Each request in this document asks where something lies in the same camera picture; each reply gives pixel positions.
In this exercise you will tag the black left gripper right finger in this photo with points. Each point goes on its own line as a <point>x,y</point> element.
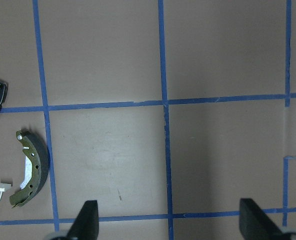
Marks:
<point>254,224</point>

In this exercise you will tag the green brake shoe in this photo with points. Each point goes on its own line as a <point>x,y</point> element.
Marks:
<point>36,168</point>

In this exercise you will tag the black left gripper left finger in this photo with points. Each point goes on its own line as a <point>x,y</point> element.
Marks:
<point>86,224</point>

